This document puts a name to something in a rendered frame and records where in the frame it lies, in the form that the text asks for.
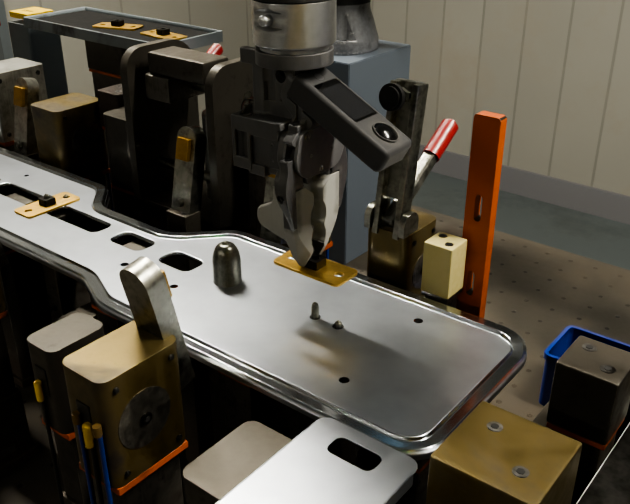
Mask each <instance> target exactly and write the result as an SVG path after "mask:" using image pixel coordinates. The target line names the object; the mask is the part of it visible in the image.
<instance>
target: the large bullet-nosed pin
mask: <svg viewBox="0 0 630 504"><path fill-rule="evenodd" d="M212 266H213V281H214V284H215V285H216V286H219V287H224V288H229V287H234V286H237V285H239V284H240V283H241V282H242V272H241V257H240V253H239V250H238V248H237V246H236V245H235V244H234V243H232V242H230V241H223V242H220V243H218V244H217V245H216V247H215V249H214V251H213V256H212Z"/></svg>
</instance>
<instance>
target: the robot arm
mask: <svg viewBox="0 0 630 504"><path fill-rule="evenodd" d="M251 15H252V35H253V43H254V44H256V46H255V47H250V46H243V47H240V62H243V63H248V64H252V74H253V96H254V97H250V98H247V99H244V100H243V101H242V104H241V111H238V112H235V113H232V114H231V128H232V144H233V161H234V166H237V167H241V168H244V169H248V170H249V173H252V174H256V175H259V176H263V177H266V176H268V175H271V174H274V175H276V176H275V179H274V189H273V201H272V202H269V203H266V204H262V205H260V206H259V207H258V210H257V217H258V220H259V222H260V223H261V224H262V225H263V226H264V227H265V228H267V229H268V230H270V231H272V232H273V233H275V234H276V235H278V236H279V237H281V238H282V239H284V240H285V241H286V242H287V245H288V246H289V249H290V252H291V254H292V256H293V258H294V259H295V261H296V262H297V263H298V265H299V266H302V267H304V266H306V264H307V262H308V261H309V259H310V258H311V256H312V254H313V253H316V254H320V255H321V254H322V252H323V251H324V249H325V247H326V245H327V243H328V241H329V238H330V235H331V233H332V230H333V227H334V225H335V222H336V218H337V214H338V209H339V207H340V206H341V203H342V198H343V193H344V188H345V183H346V177H347V154H346V148H347V149H349V150H350V151H351V152H352V153H353V154H354V155H355V156H357V157H358V158H359V159H360V160H361V161H362V162H363V163H365V164H366V165H367V166H368V167H369V168H370V169H372V170H373V171H374V172H380V171H382V170H384V169H386V168H388V167H389V166H391V165H393V164H395V163H397V162H399V161H400V160H402V159H403V158H404V156H405V154H406V153H407V151H408V150H409V148H410V147H411V140H410V138H408V137H407V136H406V135H405V134H404V133H402V132H401V131H400V130H399V129H398V128H397V127H395V126H394V125H393V124H392V123H391V122H389V121H388V120H387V119H386V118H385V117H384V116H382V115H381V114H380V113H379V112H378V111H376V110H375V109H374V108H373V107H372V106H370V105H369V104H368V103H367V102H366V101H365V100H363V99H362V98H361V97H360V96H359V95H357V94H356V93H355V92H354V91H353V90H352V89H350V88H349V87H348V86H347V85H346V84H344V83H343V82H342V81H341V80H340V79H338V78H337V77H336V76H335V75H334V74H333V73H331V72H330V71H329V70H328V69H327V68H325V67H326V66H329V65H331V64H332V63H333V62H334V55H357V54H364V53H369V52H372V51H375V50H376V49H378V43H379V36H378V32H377V29H376V25H375V21H374V17H373V13H372V10H371V0H251ZM252 98H254V99H252ZM246 100H249V104H246V105H244V102H245V101H246ZM251 101H254V102H252V103H251ZM252 112H253V113H252ZM247 113H250V115H244V114H247ZM237 135H238V147H237ZM238 153H239V155H238ZM311 225H313V226H314V232H313V228H312V226H311ZM312 233H313V237H312Z"/></svg>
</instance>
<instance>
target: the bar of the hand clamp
mask: <svg viewBox="0 0 630 504"><path fill-rule="evenodd" d="M428 87H429V85H428V83H424V82H419V81H414V80H408V79H403V78H398V79H396V80H391V81H390V83H388V84H386V85H384V86H383V87H382V88H381V90H380V92H379V102H380V104H381V106H382V107H383V108H384V109H385V110H387V112H386V119H387V120H388V121H389V122H391V123H392V124H393V125H394V126H395V127H397V128H398V129H399V130H400V131H401V132H402V133H404V134H405V135H406V136H407V137H408V138H410V140H411V147H410V148H409V150H408V151H407V153H406V154H405V156H404V158H403V159H402V160H400V161H399V162H397V163H395V164H393V165H391V166H389V167H388V168H386V169H384V170H382V171H380V172H379V176H378V184H377V192H376V199H375V207H374V215H373V223H372V232H373V233H376V234H377V233H378V231H379V228H380V227H381V226H383V225H385V224H384V222H383V221H382V219H381V218H382V214H383V213H384V212H386V211H387V209H388V208H389V206H390V200H391V198H394V199H397V206H396V213H395V220H394V228H393V235H392V239H395V240H399V238H398V227H399V221H400V219H401V217H402V215H403V214H404V213H405V212H407V211H411V206H412V199H413V192H414V185H415V178H416V171H417V164H418V157H419V150H420V143H421V136H422V129H423V122H424V115H425V108H426V101H427V94H428Z"/></svg>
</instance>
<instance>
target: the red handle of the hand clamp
mask: <svg viewBox="0 0 630 504"><path fill-rule="evenodd" d="M457 131H458V126H457V124H456V122H455V121H454V120H453V119H443V120H442V122H441V123H440V125H439V126H438V128H437V129H436V131H435V133H434V134H433V136H432V137H431V139H430V140H429V142H428V144H427V145H426V147H425V148H424V150H423V152H422V156H421V157H420V159H419V160H418V164H417V171H416V178H415V185H414V192H413V199H414V197H415V195H416V194H417V192H418V191H419V189H420V187H421V186H422V184H423V183H424V181H425V179H426V178H427V176H428V175H429V173H430V171H431V170H432V168H433V166H434V165H435V163H436V162H438V161H439V160H440V158H441V156H442V155H443V153H444V151H445V150H446V148H447V147H448V145H449V143H450V142H451V140H452V139H453V137H454V135H455V134H456V132H457ZM413 199H412V200H413ZM396 206H397V199H394V200H393V202H392V203H391V205H390V206H389V208H388V209H387V211H386V212H384V213H383V214H382V218H381V219H382V221H383V222H384V224H385V225H386V226H389V227H392V228H394V220H395V213H396Z"/></svg>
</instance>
